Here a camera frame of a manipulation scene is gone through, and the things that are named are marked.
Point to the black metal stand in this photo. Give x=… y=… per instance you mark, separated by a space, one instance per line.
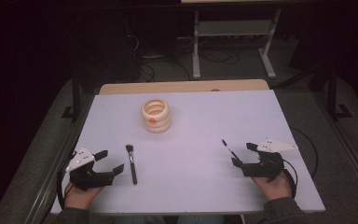
x=75 y=96
x=332 y=93

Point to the person's left hand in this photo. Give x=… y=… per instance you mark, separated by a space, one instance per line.
x=79 y=197

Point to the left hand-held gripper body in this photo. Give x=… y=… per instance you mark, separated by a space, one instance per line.
x=87 y=177

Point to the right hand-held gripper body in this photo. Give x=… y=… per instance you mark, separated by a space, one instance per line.
x=267 y=166

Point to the cream ribbed holder cup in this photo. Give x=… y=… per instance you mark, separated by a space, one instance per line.
x=156 y=123

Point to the white metal desk frame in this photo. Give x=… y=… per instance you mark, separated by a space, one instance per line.
x=234 y=28

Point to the person's right hand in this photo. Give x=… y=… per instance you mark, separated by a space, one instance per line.
x=276 y=188

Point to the large black makeup brush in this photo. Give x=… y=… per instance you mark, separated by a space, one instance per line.
x=132 y=168

